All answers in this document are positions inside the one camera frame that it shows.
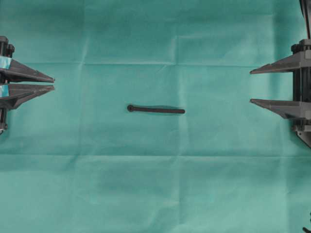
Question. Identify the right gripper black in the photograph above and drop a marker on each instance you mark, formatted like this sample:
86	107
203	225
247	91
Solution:
299	63

